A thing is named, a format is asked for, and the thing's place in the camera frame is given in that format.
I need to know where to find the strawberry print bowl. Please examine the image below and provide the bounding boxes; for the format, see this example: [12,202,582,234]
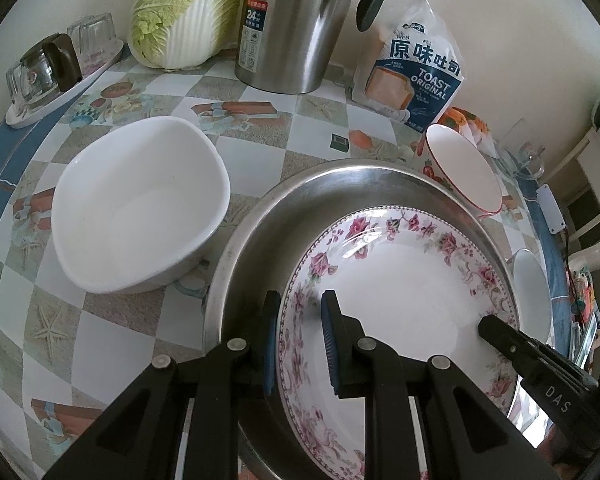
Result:
[417,124,503,217]

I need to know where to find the bagged toast bread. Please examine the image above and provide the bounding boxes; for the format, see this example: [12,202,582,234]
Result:
[352,0,467,133]

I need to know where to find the clear glass cup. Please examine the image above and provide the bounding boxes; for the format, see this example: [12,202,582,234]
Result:
[67,14,118,68]
[5,52,56,111]

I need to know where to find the white oval tray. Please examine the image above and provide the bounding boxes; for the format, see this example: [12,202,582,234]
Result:
[5,42,126,128]

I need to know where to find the orange snack packet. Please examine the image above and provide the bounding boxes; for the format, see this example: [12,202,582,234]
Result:
[437,107,496,156]

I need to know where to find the napa cabbage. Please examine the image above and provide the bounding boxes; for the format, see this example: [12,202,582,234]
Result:
[130,0,248,71]

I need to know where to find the stainless steel thermos jug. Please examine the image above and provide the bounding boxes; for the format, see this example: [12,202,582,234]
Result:
[234,0,398,95]

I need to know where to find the clear glass mug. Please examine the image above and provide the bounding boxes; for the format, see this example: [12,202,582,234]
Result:
[497,119,548,181]

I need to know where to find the clear glass jar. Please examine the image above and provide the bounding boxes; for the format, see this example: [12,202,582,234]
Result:
[20,34,83,86]

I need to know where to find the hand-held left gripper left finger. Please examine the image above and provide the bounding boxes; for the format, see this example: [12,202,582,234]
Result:
[42,290,282,480]

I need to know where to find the small white bowl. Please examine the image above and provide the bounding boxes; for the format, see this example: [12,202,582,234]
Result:
[50,116,232,295]

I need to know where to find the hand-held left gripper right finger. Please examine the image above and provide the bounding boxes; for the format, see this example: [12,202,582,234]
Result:
[321,289,546,480]

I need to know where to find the stainless steel basin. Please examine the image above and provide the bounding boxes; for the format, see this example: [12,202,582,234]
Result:
[202,159,556,480]

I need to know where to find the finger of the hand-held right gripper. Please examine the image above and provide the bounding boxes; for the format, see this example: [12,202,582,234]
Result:
[477,314,551,376]

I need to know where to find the white power box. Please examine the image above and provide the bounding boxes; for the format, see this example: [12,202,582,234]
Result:
[536,185,567,233]

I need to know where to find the white plastic chair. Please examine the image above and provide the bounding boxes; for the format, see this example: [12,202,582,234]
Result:
[565,125,600,233]

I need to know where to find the pink floral round plate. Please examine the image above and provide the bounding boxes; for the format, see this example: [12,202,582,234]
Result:
[276,205,523,480]

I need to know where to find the pale grey bowl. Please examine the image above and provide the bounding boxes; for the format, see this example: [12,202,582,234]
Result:
[505,249,553,348]

